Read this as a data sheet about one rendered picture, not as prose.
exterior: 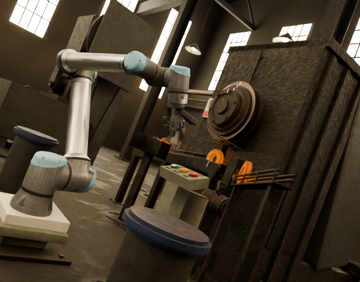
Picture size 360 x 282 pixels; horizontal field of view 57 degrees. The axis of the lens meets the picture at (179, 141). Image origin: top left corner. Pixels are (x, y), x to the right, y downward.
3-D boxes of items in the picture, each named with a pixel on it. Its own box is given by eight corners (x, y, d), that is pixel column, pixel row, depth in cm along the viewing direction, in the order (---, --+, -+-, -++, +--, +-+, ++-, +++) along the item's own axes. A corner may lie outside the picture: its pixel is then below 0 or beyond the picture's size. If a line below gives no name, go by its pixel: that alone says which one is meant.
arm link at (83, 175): (50, 192, 166) (62, 58, 187) (77, 195, 181) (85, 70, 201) (70, 189, 158) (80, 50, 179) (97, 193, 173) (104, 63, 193)
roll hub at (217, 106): (207, 123, 256) (220, 90, 257) (232, 128, 233) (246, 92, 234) (202, 121, 253) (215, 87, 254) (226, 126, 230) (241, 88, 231)
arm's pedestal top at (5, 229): (-8, 235, 134) (-4, 225, 134) (-18, 206, 159) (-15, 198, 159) (66, 244, 154) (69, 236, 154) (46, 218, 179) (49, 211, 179)
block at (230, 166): (228, 191, 234) (241, 159, 235) (236, 194, 227) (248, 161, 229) (218, 187, 228) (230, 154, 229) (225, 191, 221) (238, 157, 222)
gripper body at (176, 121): (160, 128, 152) (163, 102, 150) (176, 129, 156) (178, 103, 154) (169, 131, 145) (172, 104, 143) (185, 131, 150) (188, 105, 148)
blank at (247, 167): (239, 191, 197) (234, 189, 197) (244, 171, 207) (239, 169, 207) (249, 178, 185) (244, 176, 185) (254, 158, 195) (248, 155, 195)
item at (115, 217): (112, 212, 284) (144, 135, 287) (138, 226, 274) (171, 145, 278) (100, 214, 264) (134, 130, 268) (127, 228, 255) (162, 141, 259)
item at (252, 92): (205, 137, 269) (226, 84, 271) (246, 148, 230) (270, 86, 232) (199, 134, 265) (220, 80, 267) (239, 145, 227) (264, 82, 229)
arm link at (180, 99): (181, 93, 155) (192, 95, 147) (180, 104, 156) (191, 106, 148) (164, 92, 150) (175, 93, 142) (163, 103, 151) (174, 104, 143)
